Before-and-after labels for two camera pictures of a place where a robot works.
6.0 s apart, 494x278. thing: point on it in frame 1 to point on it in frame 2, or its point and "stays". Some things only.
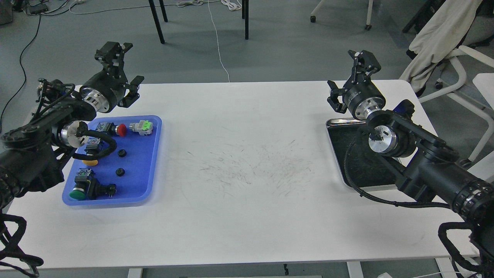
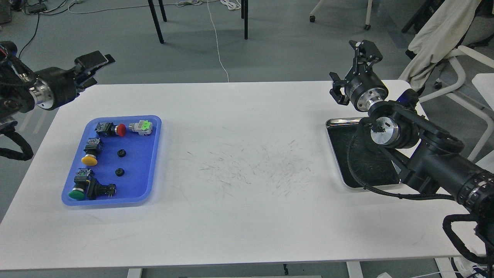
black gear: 120,172 stays
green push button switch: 82,182 stays
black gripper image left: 107,90 to 52,87
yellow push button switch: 92,149 stays
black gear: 122,153 stays
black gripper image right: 361,95 to 364,88
